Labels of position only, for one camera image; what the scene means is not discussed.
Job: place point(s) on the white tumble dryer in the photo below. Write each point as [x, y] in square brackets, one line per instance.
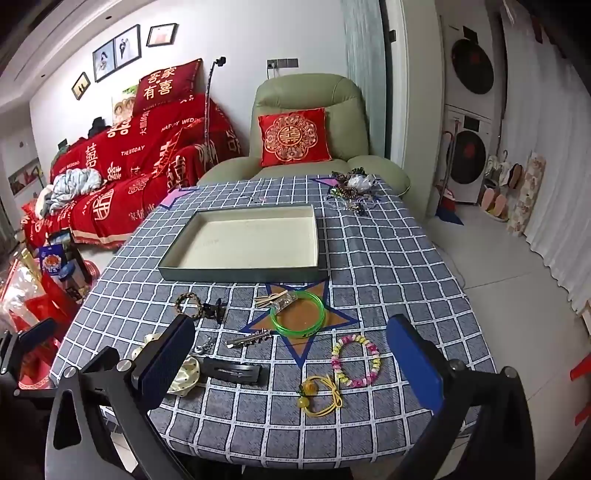
[471, 64]

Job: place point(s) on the small black framed picture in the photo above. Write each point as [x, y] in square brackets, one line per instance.
[80, 85]

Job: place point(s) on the row of slippers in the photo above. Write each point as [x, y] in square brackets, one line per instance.
[496, 203]

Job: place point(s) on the large black hair clip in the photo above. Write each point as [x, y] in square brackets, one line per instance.
[251, 371]

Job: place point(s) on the green leather armchair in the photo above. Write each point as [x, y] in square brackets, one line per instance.
[304, 92]

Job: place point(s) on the red embroidered cushion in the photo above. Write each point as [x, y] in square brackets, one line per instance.
[293, 136]

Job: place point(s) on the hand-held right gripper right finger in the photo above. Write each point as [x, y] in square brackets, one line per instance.
[415, 364]

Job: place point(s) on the black framed wedding photo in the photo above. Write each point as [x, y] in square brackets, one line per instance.
[127, 46]

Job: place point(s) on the pile of mixed jewelry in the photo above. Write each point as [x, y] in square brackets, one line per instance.
[353, 191]

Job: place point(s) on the grey tray with cream inside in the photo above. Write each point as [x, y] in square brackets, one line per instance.
[244, 240]

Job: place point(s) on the white washing machine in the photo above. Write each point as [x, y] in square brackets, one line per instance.
[471, 157]

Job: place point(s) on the blue gift box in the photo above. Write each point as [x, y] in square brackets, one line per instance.
[57, 267]

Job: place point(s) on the pink star marker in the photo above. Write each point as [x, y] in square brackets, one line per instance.
[173, 198]
[323, 181]

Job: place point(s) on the brown star marker blue edge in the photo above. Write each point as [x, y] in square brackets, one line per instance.
[295, 348]

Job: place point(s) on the red printed pillow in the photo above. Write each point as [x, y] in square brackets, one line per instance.
[161, 85]

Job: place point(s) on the silver duckbill hair clip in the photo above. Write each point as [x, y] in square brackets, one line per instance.
[244, 339]

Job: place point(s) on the red broom and dustpan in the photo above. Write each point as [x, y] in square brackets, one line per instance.
[447, 198]

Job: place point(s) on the grey wall socket panel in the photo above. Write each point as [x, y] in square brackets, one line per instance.
[282, 63]

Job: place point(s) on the black framed portrait photo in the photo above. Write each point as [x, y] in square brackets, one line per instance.
[104, 61]

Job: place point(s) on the floral patterned board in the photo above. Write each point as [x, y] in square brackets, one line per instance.
[528, 194]

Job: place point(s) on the crumpled grey clothes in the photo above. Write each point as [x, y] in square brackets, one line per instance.
[74, 182]

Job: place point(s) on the red gift bags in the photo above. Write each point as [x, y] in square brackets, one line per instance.
[32, 304]

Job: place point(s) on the red printed sofa cover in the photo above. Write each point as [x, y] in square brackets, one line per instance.
[138, 152]

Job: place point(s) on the green plastic bangle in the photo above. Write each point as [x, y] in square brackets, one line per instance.
[276, 324]

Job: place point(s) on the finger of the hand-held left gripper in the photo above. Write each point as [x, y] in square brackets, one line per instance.
[36, 334]

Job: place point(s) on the unframed photo poster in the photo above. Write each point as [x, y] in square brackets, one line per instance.
[121, 108]

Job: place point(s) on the beige hairpin set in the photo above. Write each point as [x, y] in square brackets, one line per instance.
[268, 301]

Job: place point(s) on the white curtain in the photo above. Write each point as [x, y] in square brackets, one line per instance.
[554, 161]

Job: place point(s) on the cream satin scrunchie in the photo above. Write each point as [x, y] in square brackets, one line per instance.
[184, 371]

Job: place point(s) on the grey checked tablecloth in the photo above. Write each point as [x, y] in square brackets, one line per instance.
[392, 258]

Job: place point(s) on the black phone holder stand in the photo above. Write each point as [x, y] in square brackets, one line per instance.
[220, 61]

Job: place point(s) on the small black claw clip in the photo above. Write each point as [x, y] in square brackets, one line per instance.
[213, 311]

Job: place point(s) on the framed wall picture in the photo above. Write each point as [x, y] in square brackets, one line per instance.
[23, 175]

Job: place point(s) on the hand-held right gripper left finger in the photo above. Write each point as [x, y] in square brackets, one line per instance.
[170, 362]

